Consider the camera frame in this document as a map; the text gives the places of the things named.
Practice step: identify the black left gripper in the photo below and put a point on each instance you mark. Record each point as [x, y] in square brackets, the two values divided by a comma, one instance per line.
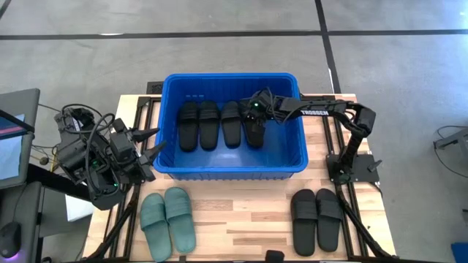
[137, 170]

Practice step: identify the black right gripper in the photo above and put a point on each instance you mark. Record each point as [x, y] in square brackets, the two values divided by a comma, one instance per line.
[256, 120]

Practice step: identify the black slide sandal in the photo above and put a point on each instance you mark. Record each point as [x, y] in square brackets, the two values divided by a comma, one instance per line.
[329, 226]
[231, 131]
[303, 226]
[209, 135]
[254, 139]
[188, 135]

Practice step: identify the green slide sandal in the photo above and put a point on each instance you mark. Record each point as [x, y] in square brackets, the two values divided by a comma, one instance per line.
[155, 226]
[179, 219]

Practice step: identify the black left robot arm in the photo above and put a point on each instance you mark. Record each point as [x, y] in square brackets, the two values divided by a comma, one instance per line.
[77, 157]

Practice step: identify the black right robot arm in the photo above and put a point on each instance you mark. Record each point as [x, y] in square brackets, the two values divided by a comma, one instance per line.
[318, 111]

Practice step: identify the blue plastic bin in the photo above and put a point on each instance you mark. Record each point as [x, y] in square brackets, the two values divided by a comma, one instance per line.
[234, 160]

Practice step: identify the black perforated box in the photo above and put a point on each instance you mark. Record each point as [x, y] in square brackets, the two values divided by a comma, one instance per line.
[155, 88]

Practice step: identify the white box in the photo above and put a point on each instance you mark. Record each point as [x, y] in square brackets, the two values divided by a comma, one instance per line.
[78, 210]

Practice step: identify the small round grey puck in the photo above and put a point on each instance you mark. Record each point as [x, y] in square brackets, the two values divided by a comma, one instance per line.
[44, 161]

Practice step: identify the grey desk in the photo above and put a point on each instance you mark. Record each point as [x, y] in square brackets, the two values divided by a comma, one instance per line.
[25, 204]

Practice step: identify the grey monitor with blue screen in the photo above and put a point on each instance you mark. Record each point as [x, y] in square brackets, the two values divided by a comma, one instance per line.
[11, 157]

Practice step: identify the black computer mouse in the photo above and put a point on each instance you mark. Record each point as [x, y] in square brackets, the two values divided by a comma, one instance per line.
[10, 239]

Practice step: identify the grey metal stand leg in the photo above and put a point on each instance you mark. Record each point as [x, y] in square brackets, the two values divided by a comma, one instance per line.
[455, 139]

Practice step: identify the blue crate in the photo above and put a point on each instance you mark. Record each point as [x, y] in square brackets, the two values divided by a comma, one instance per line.
[460, 254]

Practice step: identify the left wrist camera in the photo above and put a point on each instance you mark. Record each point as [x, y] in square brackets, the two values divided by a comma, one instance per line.
[122, 140]

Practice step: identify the black aluminium rig frame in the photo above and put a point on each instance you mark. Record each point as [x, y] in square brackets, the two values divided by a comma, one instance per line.
[134, 193]

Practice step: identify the black desk frame beam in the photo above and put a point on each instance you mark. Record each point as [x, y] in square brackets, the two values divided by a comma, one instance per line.
[47, 179]

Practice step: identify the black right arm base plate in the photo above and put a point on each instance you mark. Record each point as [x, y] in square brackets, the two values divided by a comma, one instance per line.
[365, 172]

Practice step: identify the black camera device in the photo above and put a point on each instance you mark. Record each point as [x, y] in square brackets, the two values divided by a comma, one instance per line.
[274, 256]

